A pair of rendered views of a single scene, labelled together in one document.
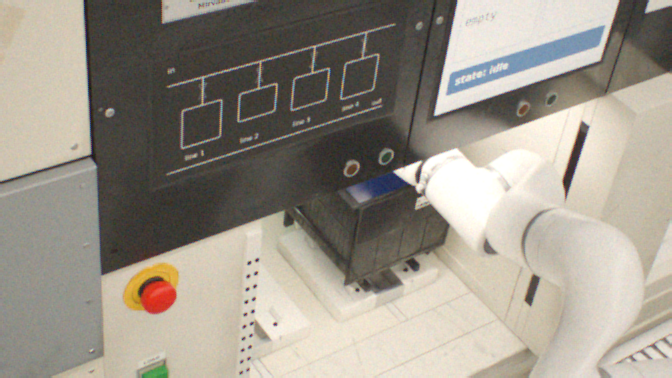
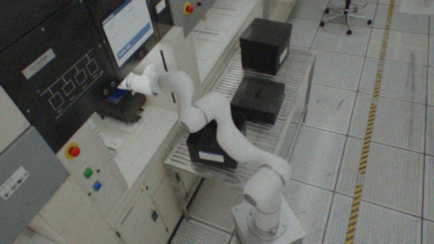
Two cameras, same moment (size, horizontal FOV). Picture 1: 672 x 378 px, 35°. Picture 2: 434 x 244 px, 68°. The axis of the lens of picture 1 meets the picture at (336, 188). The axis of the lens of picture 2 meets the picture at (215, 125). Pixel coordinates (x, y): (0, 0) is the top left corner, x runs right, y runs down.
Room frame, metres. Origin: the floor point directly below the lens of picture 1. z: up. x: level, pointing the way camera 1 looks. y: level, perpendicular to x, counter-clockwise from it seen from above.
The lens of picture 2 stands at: (-0.14, -0.04, 2.26)
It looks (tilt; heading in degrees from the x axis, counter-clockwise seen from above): 47 degrees down; 339
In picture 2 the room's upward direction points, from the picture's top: 8 degrees counter-clockwise
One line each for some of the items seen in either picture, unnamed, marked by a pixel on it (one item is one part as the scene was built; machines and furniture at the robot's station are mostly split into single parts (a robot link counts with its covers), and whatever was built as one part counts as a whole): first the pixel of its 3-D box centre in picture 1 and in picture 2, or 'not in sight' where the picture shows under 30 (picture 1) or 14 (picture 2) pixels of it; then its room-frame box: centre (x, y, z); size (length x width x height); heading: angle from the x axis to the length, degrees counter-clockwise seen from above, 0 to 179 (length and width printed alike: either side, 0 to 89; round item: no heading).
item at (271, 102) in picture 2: not in sight; (258, 97); (1.16, -0.85, 0.83); 0.29 x 0.29 x 0.13; 41
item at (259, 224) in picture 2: not in sight; (267, 211); (0.45, -0.46, 0.85); 0.19 x 0.19 x 0.18
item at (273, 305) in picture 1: (224, 309); (100, 149); (1.23, 0.16, 0.89); 0.22 x 0.21 x 0.04; 39
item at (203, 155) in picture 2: not in sight; (218, 137); (0.98, -0.47, 0.85); 0.28 x 0.28 x 0.17; 47
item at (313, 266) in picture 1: (356, 257); (126, 116); (1.40, -0.05, 0.89); 0.22 x 0.21 x 0.04; 39
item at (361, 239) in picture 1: (370, 176); (116, 93); (1.39, -0.05, 1.09); 0.24 x 0.20 x 0.32; 130
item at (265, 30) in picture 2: not in sight; (265, 46); (1.54, -1.15, 0.89); 0.29 x 0.29 x 0.25; 35
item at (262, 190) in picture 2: not in sight; (263, 193); (0.44, -0.43, 1.07); 0.19 x 0.12 x 0.24; 110
